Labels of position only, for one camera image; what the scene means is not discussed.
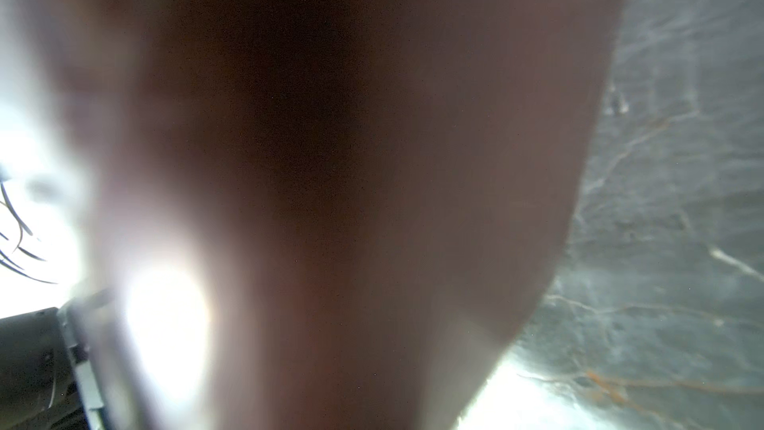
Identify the red wrapping paper sheet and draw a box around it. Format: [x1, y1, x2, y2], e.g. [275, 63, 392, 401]
[10, 0, 624, 429]

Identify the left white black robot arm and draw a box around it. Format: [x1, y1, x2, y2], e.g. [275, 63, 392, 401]
[1, 303, 115, 429]

